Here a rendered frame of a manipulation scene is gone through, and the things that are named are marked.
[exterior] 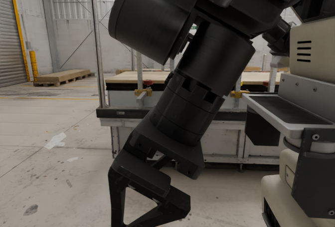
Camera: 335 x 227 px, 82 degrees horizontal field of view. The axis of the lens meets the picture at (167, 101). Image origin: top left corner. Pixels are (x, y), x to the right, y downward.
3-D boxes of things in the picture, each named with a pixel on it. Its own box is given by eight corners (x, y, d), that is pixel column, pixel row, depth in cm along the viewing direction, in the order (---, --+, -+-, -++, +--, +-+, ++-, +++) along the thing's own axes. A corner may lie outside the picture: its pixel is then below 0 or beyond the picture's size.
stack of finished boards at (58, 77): (90, 73, 868) (89, 69, 864) (59, 82, 635) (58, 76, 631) (73, 73, 871) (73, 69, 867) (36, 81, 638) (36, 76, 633)
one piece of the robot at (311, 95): (290, 144, 57) (303, 71, 52) (382, 226, 31) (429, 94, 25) (235, 142, 59) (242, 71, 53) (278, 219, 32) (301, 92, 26)
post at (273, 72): (270, 112, 149) (280, 47, 137) (266, 112, 149) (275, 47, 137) (268, 111, 152) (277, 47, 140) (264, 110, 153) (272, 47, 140)
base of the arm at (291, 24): (316, 29, 51) (291, 33, 62) (293, 9, 50) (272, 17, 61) (290, 57, 53) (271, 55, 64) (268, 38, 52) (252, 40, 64)
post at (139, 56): (142, 111, 156) (140, 49, 143) (138, 111, 156) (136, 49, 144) (143, 110, 159) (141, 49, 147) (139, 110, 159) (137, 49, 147)
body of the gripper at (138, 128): (123, 148, 16) (167, 67, 14) (148, 116, 26) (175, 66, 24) (194, 187, 16) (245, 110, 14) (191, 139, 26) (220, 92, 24)
